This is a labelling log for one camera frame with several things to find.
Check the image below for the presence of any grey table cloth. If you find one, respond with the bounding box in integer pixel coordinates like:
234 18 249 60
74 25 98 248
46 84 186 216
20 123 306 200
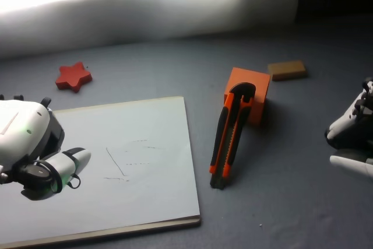
0 15 373 249

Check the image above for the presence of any white paper pad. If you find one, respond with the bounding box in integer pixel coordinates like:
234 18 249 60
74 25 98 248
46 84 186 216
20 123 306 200
0 95 202 249

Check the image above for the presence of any red star block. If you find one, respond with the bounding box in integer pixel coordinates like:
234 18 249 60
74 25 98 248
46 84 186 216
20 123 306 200
55 61 93 93

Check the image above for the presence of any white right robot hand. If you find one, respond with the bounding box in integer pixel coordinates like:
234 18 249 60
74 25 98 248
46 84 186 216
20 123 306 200
324 77 373 180

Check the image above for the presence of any orange black utility knife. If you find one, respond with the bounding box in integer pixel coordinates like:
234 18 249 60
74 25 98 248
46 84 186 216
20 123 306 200
209 82 257 190

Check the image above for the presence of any orange cube block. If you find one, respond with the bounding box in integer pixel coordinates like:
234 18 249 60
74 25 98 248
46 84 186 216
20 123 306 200
223 66 271 127

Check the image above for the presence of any brown wooden block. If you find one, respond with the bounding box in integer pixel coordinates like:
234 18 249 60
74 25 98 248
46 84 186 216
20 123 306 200
267 59 308 82

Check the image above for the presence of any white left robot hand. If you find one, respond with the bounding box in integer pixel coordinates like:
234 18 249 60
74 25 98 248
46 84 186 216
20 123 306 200
0 94 92 202

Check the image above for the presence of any white fabric backdrop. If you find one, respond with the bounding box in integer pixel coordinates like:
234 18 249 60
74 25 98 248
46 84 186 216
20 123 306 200
0 0 302 59

